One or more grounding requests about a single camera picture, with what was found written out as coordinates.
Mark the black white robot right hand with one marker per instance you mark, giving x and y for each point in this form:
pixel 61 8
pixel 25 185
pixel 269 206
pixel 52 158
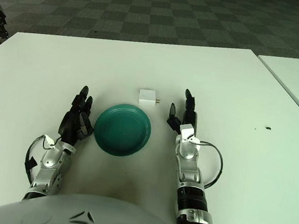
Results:
pixel 189 117

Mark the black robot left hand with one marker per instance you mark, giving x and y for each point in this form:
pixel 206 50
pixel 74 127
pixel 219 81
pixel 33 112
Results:
pixel 73 124

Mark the white cube charger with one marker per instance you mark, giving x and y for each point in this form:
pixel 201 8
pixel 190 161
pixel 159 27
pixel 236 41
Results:
pixel 145 98

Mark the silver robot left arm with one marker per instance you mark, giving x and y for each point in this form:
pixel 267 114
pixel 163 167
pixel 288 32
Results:
pixel 50 160

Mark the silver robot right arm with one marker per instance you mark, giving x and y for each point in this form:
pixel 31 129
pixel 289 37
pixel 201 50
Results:
pixel 188 174

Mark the green round plate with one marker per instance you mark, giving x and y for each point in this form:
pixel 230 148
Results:
pixel 122 130

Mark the silver robot torso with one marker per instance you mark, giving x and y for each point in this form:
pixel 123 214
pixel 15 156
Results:
pixel 71 217

